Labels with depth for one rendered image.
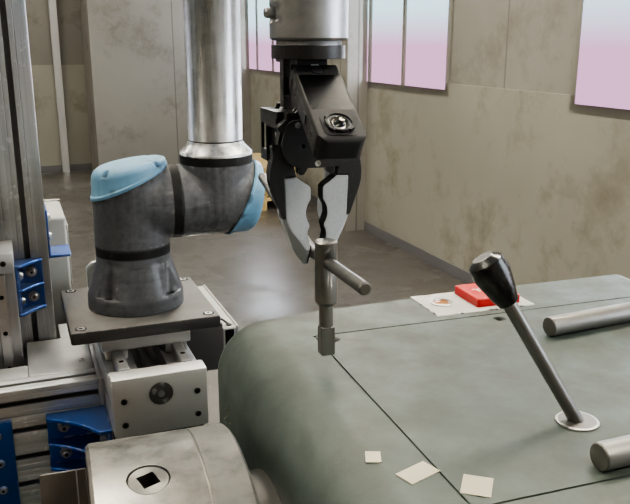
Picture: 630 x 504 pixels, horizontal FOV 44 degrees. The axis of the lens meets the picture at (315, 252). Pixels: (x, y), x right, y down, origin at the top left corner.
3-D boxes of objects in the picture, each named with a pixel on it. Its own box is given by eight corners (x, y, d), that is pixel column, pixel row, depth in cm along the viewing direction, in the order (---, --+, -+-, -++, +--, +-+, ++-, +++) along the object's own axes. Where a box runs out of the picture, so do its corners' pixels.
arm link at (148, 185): (91, 237, 126) (85, 154, 123) (174, 230, 131) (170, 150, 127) (95, 255, 115) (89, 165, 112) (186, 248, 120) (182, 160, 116)
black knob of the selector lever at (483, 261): (501, 298, 66) (504, 244, 65) (522, 310, 63) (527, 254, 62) (459, 303, 65) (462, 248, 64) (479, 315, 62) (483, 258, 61)
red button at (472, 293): (494, 294, 102) (495, 279, 101) (519, 309, 96) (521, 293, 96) (453, 299, 100) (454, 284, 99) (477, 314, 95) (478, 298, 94)
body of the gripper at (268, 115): (327, 161, 83) (328, 44, 80) (357, 173, 75) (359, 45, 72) (258, 164, 81) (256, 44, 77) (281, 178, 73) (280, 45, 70)
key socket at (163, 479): (121, 503, 63) (119, 476, 61) (158, 487, 65) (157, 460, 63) (139, 528, 60) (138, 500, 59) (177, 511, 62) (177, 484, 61)
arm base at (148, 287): (84, 293, 129) (79, 235, 127) (173, 283, 135) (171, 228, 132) (93, 322, 116) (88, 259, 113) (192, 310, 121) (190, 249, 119)
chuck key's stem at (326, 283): (340, 355, 76) (340, 241, 73) (319, 358, 75) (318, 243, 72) (333, 348, 78) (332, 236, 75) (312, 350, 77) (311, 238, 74)
